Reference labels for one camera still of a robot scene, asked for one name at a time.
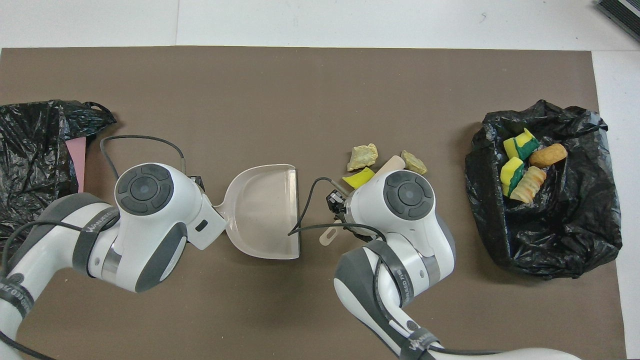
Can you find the yellow green-backed sponge piece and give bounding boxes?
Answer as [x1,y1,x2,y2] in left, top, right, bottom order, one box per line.
[503,127,541,162]
[500,156,526,197]

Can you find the cream sponge piece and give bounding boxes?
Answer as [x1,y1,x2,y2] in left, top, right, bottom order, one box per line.
[509,165,548,204]

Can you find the black plastic trash bag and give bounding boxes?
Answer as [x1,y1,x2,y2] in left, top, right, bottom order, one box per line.
[464,99,624,281]
[0,99,118,241]

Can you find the dark grey ribbed device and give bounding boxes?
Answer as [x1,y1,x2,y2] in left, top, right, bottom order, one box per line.
[593,0,640,44]

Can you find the brown toy bread roll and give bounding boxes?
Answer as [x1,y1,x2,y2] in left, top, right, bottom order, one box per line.
[529,143,569,169]

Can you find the brown table mat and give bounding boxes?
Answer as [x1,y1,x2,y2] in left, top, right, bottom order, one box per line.
[0,46,629,360]

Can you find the beige plastic dustpan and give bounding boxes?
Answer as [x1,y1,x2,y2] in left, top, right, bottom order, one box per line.
[214,163,301,261]

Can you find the jagged pale foam chunk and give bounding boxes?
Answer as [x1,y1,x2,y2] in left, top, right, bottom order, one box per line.
[347,143,379,172]

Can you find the beige hand brush black bristles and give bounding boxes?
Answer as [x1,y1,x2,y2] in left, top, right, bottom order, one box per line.
[319,155,407,247]

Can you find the oval pale foam chunk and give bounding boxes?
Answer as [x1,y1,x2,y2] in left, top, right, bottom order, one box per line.
[401,150,429,176]

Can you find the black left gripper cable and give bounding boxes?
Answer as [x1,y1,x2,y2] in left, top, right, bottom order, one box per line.
[0,133,187,360]

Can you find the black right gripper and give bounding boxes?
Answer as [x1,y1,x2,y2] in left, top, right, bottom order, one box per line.
[326,189,374,244]

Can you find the small yellow sponge wedge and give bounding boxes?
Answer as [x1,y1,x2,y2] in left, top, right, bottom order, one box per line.
[342,167,376,190]

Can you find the pink bin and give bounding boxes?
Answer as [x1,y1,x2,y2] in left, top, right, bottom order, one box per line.
[64,137,87,194]

